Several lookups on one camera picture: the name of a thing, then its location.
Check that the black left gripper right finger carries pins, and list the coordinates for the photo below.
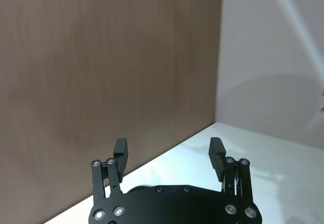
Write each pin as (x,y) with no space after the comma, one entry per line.
(216,158)

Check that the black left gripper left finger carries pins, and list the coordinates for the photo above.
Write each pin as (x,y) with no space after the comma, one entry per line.
(121,158)

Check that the white table cloth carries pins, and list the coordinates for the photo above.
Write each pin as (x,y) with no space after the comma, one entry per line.
(278,173)

